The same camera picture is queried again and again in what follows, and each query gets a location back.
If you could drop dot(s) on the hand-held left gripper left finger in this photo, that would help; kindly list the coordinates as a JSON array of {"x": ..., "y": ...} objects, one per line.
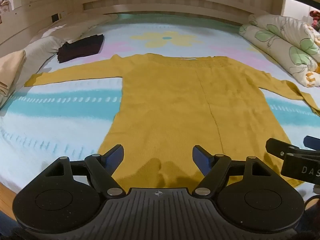
[{"x": 115, "y": 156}]

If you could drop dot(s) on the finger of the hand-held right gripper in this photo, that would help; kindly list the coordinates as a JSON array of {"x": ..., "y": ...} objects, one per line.
[
  {"x": 312, "y": 142},
  {"x": 276, "y": 147}
]

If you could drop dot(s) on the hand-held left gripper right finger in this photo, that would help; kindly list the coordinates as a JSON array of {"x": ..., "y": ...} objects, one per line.
[{"x": 201, "y": 158}]

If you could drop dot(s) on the mustard yellow knit sweater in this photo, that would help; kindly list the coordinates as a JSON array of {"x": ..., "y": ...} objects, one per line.
[{"x": 175, "y": 112}]

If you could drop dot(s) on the dark folded clothes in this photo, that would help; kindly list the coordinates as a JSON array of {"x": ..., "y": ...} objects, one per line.
[{"x": 80, "y": 47}]

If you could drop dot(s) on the flower print bed blanket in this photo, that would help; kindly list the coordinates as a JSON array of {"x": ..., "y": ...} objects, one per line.
[{"x": 70, "y": 115}]

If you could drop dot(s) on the floral leaf print quilt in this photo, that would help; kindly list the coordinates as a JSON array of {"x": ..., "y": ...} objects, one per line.
[{"x": 285, "y": 47}]

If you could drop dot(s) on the red patterned cloth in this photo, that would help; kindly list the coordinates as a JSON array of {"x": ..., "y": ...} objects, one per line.
[{"x": 315, "y": 18}]

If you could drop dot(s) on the grey pillow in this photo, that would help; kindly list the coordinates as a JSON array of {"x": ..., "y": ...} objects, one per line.
[{"x": 37, "y": 52}]

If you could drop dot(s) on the beige folded cloth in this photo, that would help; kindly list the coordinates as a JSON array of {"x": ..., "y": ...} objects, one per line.
[{"x": 11, "y": 75}]

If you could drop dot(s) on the white long pillow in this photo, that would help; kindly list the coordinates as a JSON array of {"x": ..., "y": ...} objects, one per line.
[{"x": 75, "y": 28}]

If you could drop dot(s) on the wooden slatted headboard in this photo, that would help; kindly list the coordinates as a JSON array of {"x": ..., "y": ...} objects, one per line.
[{"x": 175, "y": 0}]

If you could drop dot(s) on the dark wall socket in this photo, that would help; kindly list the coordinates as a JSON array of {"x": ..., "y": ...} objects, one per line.
[{"x": 55, "y": 18}]

